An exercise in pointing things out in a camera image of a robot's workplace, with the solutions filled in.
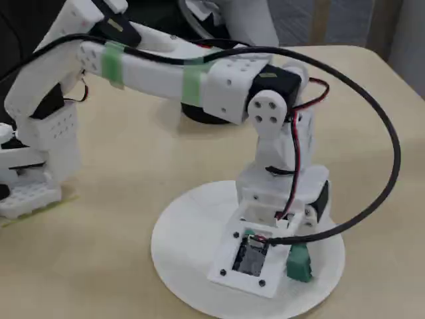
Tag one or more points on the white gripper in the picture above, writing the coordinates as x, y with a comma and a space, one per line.
319, 199

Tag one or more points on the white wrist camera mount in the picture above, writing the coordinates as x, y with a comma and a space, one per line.
225, 259

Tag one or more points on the green cube block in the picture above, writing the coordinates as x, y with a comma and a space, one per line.
299, 266

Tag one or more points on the green tape band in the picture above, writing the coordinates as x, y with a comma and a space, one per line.
192, 86
113, 66

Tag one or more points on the wooden post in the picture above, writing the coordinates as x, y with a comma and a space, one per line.
320, 20

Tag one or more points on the yellow green base plate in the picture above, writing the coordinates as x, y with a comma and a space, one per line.
69, 200

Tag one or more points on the white round plate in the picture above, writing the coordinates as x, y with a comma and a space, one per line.
186, 266

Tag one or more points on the black pot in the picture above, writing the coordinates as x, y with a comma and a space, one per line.
202, 116

